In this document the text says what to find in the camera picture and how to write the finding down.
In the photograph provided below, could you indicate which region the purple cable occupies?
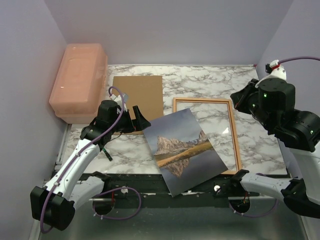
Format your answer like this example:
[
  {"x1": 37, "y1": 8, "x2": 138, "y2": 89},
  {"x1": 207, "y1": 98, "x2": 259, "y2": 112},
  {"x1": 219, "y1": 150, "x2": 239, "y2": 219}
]
[
  {"x1": 39, "y1": 86, "x2": 126, "y2": 234},
  {"x1": 271, "y1": 56, "x2": 320, "y2": 67}
]

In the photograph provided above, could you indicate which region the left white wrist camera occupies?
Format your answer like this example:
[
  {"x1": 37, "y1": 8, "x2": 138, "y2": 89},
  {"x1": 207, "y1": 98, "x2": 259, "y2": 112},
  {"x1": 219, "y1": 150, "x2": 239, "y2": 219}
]
[{"x1": 110, "y1": 93, "x2": 129, "y2": 111}]

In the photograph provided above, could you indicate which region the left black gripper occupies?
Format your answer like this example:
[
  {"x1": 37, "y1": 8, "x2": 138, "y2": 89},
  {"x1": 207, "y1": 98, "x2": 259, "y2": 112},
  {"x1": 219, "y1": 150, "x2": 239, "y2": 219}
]
[{"x1": 110, "y1": 106, "x2": 151, "y2": 134}]

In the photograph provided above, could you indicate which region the orange wooden picture frame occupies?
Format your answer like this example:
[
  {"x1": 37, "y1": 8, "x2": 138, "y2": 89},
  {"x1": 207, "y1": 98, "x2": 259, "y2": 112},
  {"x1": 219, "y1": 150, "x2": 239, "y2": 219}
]
[{"x1": 173, "y1": 97, "x2": 243, "y2": 175}]

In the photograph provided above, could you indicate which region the mountain landscape photo print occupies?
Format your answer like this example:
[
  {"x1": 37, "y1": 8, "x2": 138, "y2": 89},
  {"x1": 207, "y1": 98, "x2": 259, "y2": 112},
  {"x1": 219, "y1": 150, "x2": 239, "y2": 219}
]
[{"x1": 143, "y1": 108, "x2": 228, "y2": 197}]

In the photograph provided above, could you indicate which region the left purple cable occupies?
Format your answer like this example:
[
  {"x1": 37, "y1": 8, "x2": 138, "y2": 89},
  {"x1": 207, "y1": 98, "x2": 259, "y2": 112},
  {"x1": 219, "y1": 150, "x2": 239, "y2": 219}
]
[{"x1": 39, "y1": 86, "x2": 126, "y2": 234}]

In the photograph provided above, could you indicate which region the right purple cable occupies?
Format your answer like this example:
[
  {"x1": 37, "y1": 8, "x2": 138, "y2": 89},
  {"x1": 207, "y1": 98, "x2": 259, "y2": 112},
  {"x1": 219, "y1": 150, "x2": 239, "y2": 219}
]
[{"x1": 271, "y1": 56, "x2": 320, "y2": 67}]

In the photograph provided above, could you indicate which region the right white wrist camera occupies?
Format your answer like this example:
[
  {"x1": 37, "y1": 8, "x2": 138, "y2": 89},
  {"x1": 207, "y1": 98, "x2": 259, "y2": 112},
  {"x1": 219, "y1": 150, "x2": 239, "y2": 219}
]
[{"x1": 264, "y1": 59, "x2": 287, "y2": 81}]

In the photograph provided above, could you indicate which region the small black green connector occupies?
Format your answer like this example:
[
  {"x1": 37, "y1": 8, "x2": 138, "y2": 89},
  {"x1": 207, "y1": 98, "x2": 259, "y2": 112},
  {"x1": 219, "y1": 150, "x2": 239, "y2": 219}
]
[{"x1": 102, "y1": 148, "x2": 113, "y2": 161}]

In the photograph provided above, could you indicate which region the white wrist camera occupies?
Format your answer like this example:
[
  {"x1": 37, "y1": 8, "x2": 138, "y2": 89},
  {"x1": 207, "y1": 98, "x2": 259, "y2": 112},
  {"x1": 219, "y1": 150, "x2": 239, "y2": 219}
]
[
  {"x1": 264, "y1": 59, "x2": 287, "y2": 81},
  {"x1": 110, "y1": 93, "x2": 129, "y2": 111}
]

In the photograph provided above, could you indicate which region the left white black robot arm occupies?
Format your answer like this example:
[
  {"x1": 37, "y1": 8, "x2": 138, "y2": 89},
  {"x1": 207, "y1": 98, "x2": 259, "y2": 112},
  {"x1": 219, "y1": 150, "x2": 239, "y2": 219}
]
[{"x1": 30, "y1": 100, "x2": 151, "y2": 234}]

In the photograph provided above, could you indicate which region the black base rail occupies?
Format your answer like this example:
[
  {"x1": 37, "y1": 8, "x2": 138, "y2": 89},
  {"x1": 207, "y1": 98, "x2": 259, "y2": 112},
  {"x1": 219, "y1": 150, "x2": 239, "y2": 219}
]
[{"x1": 84, "y1": 171, "x2": 261, "y2": 210}]

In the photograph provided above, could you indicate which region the pink translucent plastic box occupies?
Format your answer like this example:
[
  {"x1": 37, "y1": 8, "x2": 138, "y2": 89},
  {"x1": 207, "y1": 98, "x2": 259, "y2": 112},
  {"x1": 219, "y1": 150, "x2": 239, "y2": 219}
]
[{"x1": 49, "y1": 43, "x2": 108, "y2": 124}]

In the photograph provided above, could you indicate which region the aluminium extrusion rail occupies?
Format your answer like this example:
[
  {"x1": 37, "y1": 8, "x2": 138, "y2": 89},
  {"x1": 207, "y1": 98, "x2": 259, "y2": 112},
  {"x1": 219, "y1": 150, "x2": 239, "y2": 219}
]
[{"x1": 28, "y1": 124, "x2": 84, "y2": 240}]

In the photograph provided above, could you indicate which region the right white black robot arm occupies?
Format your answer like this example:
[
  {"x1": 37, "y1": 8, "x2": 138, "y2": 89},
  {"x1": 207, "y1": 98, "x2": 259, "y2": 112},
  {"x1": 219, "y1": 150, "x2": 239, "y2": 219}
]
[{"x1": 230, "y1": 77, "x2": 320, "y2": 219}]

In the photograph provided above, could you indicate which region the brown cardboard backing board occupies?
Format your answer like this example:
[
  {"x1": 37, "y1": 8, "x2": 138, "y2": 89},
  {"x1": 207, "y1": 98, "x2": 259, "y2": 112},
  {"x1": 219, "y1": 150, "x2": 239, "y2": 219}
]
[{"x1": 112, "y1": 75, "x2": 164, "y2": 135}]

